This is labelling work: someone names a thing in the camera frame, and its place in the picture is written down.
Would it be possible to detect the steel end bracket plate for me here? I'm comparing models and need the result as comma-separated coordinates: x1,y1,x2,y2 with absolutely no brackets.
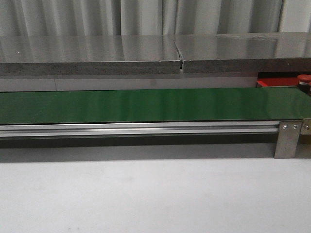
300,118,311,135

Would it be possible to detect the right grey stone shelf slab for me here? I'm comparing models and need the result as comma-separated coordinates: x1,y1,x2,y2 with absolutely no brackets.
174,33,311,73

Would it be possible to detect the steel conveyor support bracket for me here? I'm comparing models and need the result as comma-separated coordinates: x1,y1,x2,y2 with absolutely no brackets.
274,120,302,159

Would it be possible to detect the aluminium conveyor side rail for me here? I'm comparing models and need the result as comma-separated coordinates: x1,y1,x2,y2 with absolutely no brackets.
0,121,280,138

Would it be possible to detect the red plastic tray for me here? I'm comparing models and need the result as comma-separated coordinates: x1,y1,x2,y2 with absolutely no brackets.
257,77,298,88

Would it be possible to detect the left grey stone shelf slab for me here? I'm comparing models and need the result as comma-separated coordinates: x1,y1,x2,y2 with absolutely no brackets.
0,35,181,76

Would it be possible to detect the red mushroom push button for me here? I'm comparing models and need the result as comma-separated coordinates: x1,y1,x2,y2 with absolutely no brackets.
297,74,311,94

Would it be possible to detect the grey pleated curtain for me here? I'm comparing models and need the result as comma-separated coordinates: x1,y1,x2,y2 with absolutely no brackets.
0,0,311,36

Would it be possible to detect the green conveyor belt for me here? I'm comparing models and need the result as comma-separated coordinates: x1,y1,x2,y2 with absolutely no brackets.
0,87,311,125

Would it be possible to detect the grey stone shelf slab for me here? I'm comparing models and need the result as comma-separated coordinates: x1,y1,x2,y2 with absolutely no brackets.
174,33,311,73
0,35,181,76

